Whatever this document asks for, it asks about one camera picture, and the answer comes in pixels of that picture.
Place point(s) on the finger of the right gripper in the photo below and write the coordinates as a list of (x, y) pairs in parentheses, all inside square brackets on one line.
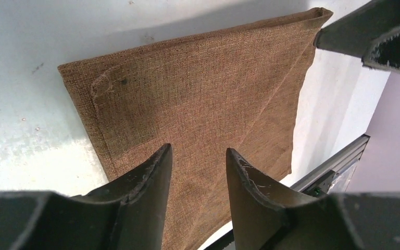
[(384, 52), (354, 33)]

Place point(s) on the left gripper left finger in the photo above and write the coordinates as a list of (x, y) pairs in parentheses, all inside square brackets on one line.
[(126, 213)]

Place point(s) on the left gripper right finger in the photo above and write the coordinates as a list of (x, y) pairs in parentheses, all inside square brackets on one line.
[(266, 214)]

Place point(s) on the brown cloth napkin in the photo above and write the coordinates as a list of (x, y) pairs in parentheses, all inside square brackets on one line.
[(231, 88)]

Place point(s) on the aluminium frame rail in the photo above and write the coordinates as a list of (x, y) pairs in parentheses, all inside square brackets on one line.
[(334, 174)]

